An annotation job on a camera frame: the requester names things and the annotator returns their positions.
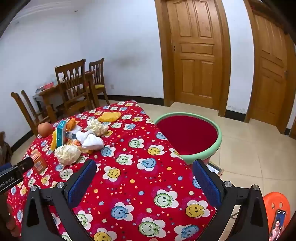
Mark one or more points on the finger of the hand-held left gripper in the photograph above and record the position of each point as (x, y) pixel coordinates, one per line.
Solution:
(24, 164)

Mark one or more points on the wooden chair with cushion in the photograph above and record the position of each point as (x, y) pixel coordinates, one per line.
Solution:
(98, 71)

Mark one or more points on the orange plastic stool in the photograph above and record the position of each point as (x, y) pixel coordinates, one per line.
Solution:
(272, 201)

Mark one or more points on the red basin with green rim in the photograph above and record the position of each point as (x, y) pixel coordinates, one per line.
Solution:
(187, 134)

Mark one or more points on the wooden panel door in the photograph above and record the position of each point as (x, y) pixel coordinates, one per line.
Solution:
(196, 53)
(268, 69)

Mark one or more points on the printed booklet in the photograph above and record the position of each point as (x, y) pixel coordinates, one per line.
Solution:
(215, 169)

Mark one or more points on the yellow ridged sponge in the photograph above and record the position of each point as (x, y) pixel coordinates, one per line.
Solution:
(109, 115)

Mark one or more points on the white crumpled cloth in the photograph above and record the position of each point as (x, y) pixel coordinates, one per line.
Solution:
(91, 141)

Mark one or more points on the wooden dining table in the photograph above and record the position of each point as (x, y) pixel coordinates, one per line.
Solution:
(49, 90)

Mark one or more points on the yellow seat cushion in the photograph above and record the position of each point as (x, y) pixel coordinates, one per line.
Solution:
(99, 86)

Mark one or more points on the red smiley flower blanket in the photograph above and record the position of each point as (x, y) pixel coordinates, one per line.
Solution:
(138, 173)

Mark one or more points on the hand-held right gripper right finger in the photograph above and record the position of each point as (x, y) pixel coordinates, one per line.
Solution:
(208, 183)

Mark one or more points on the smartphone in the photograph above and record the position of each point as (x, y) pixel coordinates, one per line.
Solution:
(277, 224)

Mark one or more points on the yellow foam piece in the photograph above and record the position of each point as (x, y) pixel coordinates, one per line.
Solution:
(53, 141)

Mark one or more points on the crumpled white tissue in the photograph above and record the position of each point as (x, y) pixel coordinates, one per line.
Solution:
(67, 154)
(97, 127)

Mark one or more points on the round orange-red fruit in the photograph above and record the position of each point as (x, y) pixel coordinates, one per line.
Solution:
(44, 129)

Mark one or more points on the red flat box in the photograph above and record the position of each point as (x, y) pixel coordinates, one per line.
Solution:
(48, 85)

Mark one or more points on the small brown box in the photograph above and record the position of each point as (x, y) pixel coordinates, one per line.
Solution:
(39, 162)

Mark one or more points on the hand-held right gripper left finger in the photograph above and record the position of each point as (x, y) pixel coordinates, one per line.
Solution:
(82, 183)

